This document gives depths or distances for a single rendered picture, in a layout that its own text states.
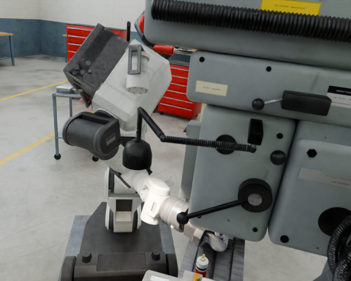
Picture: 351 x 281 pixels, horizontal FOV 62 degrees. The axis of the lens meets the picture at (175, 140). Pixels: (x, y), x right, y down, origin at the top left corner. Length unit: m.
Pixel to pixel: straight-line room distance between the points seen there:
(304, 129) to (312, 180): 0.10
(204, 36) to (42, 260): 2.26
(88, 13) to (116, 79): 10.21
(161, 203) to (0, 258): 1.93
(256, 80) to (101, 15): 10.44
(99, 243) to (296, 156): 1.38
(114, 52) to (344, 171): 0.73
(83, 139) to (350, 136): 0.69
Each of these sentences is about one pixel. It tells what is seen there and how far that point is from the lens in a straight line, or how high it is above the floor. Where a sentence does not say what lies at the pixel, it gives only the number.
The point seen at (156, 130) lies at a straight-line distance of 0.55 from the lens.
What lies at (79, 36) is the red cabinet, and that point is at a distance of 6.10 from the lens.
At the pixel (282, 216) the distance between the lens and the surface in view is 0.67.
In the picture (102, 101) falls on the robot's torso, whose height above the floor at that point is 1.52.
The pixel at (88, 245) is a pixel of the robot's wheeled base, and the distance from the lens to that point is 1.79.
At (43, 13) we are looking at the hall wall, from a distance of 12.13.
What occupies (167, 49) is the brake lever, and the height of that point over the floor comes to 1.70.
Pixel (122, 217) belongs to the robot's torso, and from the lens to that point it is 1.66.
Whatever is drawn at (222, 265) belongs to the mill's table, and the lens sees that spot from 1.22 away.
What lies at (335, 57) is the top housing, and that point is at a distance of 0.56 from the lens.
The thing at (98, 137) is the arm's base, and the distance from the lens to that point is 0.89.
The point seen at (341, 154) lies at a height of 1.58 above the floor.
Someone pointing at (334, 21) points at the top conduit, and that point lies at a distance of 0.52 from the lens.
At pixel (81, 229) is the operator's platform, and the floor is 0.40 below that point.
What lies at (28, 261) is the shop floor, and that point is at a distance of 2.59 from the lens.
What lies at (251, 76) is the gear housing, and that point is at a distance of 0.56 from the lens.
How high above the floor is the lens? 1.78
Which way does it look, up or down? 23 degrees down
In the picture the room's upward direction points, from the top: 7 degrees clockwise
